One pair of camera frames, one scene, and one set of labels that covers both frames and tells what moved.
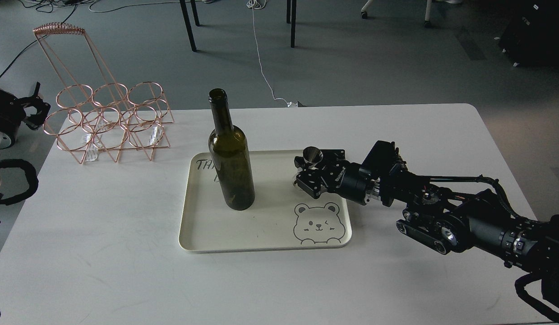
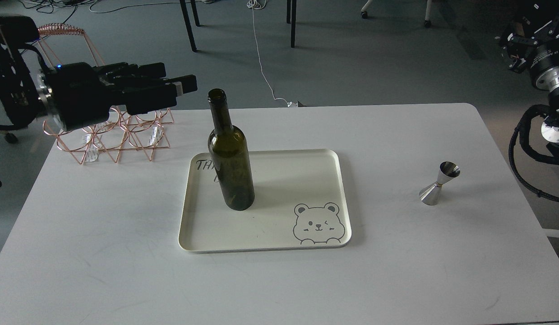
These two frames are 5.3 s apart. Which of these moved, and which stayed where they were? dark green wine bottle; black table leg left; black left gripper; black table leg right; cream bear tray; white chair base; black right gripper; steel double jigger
Moved: black right gripper; black left gripper; steel double jigger
Stayed: black table leg left; white chair base; black table leg right; cream bear tray; dark green wine bottle
